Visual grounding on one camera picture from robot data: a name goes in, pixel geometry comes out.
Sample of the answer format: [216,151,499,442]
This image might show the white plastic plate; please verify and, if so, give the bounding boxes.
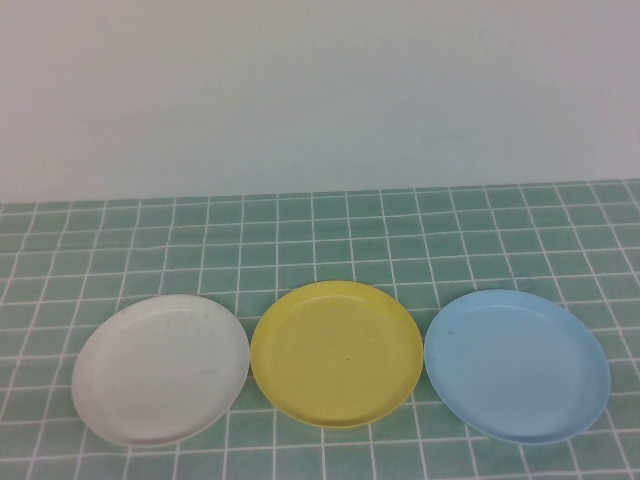
[70,293,251,448]

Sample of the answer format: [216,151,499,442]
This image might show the light blue plastic plate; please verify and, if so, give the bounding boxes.
[423,287,612,444]

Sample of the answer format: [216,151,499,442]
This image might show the green checked tablecloth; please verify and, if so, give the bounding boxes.
[0,178,640,480]

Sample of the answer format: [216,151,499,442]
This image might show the yellow plastic plate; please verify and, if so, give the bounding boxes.
[249,279,425,430]

